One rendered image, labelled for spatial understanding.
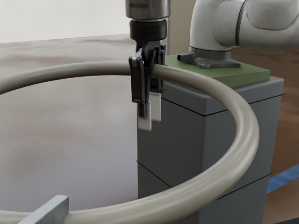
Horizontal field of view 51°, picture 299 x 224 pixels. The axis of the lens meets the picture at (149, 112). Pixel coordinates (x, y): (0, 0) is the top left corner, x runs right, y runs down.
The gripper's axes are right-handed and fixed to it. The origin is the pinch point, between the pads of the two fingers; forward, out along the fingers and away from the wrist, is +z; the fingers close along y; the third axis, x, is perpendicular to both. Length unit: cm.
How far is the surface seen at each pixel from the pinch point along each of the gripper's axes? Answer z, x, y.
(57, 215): -11.6, 12.7, 44.1
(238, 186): 46, 16, -43
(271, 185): 92, 27, -114
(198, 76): -11.0, 11.9, 3.6
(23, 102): 100, -230, -168
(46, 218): -12.7, 13.1, 45.5
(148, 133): 30, -21, -42
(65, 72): -9.9, -15.1, 8.6
